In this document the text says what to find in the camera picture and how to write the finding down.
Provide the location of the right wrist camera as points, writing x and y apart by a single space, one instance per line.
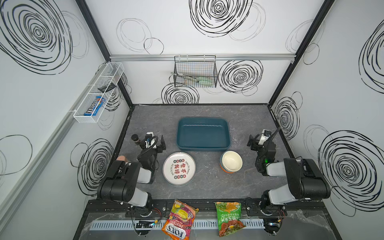
265 135

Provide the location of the green item in basket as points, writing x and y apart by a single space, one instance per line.
206 81

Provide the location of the black remote in shelf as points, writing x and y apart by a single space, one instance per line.
107 88

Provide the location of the black wire basket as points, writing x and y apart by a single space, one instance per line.
188 67

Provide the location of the green snack bag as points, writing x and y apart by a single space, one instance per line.
228 214

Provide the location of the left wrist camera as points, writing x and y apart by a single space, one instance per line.
148 137

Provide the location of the white wire shelf basket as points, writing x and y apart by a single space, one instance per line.
107 73

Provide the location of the teal plastic bin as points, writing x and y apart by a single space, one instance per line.
202 134

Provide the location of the blue M&M's candy bag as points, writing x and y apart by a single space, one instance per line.
95 106

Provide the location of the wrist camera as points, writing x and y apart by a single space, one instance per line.
265 135
148 137

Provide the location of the stacked bowls cream inside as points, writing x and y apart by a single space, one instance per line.
231 162

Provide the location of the white plate red characters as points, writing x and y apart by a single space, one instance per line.
179 169

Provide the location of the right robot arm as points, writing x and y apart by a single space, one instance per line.
305 181

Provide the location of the pink capped bottle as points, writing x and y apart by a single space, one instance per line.
122 158

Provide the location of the small dark spice bottle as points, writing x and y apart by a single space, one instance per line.
136 139

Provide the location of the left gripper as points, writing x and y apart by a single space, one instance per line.
147 144

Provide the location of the Fox's fruits candy bag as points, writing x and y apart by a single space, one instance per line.
181 219

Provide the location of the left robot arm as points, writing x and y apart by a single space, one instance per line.
120 182

